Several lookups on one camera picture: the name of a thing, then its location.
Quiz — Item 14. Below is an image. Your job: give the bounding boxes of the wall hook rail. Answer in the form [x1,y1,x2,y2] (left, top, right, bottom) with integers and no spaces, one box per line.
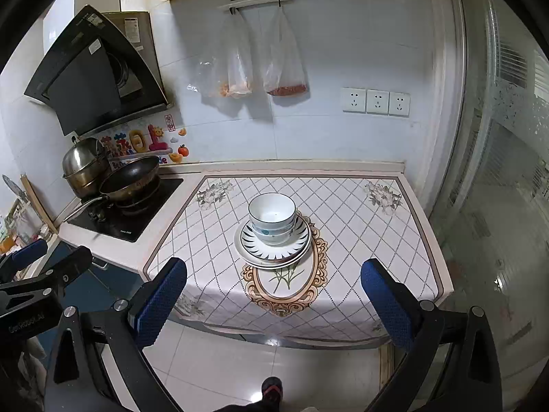
[217,0,319,11]

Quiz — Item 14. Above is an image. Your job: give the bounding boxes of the clear plastic bag red contents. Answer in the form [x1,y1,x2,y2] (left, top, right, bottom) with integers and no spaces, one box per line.
[262,4,308,97]

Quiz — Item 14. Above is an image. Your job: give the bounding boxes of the floral diamond-pattern tablecloth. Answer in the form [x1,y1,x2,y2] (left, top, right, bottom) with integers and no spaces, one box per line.
[143,174,449,344]

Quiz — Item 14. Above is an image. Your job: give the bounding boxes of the stainless steel pot with lid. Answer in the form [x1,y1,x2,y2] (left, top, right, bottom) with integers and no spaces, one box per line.
[62,136,111,198]

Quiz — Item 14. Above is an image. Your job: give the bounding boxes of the black range hood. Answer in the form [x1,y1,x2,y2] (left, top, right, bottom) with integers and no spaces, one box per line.
[23,4,172,137]

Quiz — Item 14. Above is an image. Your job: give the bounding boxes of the white bowl with thin rim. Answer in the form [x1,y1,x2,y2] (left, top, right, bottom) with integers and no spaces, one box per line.
[248,193,297,233]
[250,217,302,239]

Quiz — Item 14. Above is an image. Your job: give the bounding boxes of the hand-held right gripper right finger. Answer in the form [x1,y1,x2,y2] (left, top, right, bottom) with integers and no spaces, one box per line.
[360,259,502,412]

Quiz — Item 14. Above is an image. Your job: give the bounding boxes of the blue base cabinet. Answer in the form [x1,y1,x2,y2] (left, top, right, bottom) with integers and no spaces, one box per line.
[43,240,144,305]

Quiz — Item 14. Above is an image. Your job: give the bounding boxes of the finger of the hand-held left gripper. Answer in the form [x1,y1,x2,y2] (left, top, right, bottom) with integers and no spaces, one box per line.
[0,239,49,284]
[0,247,93,310]

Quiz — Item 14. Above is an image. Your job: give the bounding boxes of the white bowl with blue print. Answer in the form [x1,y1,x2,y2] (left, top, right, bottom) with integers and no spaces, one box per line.
[252,223,301,247]

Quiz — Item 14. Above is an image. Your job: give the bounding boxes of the colourful fruit wall stickers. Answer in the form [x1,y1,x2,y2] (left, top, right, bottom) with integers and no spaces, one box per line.
[101,114,190,170]

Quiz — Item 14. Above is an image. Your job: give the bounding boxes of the blue leaf pattern plate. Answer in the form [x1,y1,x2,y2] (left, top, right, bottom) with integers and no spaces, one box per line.
[240,215,312,260]

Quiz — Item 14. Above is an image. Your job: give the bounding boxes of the wooden cutting board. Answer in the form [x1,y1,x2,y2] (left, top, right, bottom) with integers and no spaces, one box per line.
[19,174,58,234]

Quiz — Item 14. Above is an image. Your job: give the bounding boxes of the white floral plate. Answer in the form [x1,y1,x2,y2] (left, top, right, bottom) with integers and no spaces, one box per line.
[234,219,314,269]

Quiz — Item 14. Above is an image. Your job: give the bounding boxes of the glass sliding door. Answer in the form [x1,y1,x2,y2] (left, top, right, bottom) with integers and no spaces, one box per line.
[446,0,549,396]

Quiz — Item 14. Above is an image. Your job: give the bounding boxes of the black induction cooktop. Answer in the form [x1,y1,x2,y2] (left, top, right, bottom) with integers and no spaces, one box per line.
[66,176,184,242]

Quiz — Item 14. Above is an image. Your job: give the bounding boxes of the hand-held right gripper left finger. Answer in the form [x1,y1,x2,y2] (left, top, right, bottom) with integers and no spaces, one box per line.
[43,257,188,412]

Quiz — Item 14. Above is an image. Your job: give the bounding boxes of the dark wok with handle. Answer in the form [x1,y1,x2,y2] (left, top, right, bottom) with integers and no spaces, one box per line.
[63,156,161,224]

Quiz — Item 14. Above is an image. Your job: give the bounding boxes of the clear plastic bag orange contents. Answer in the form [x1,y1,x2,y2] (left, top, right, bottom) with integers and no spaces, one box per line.
[195,9,255,99]

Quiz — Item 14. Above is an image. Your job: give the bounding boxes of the person's black shoe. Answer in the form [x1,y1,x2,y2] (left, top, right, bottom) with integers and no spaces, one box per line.
[261,376,284,406]

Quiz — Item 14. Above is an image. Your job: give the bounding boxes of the white wall socket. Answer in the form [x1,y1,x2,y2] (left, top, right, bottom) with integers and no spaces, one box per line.
[341,88,366,113]
[388,91,411,116]
[366,89,390,115]

